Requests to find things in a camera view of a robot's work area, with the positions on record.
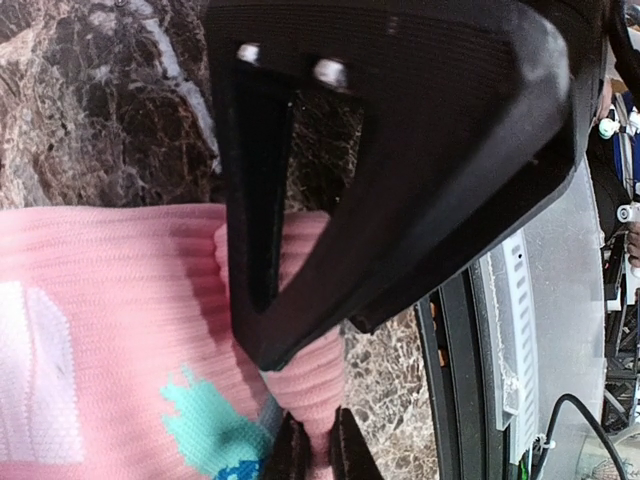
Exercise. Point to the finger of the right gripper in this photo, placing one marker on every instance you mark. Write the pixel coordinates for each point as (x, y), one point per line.
(476, 115)

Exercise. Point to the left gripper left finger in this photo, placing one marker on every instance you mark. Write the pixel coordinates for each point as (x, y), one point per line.
(290, 450)

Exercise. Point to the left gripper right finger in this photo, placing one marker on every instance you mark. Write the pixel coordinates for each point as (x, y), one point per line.
(350, 457)

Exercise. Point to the pink patterned sock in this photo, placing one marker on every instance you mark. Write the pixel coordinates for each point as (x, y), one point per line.
(118, 359)

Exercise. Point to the white slotted cable duct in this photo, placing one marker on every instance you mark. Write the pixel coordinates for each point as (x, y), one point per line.
(517, 352)

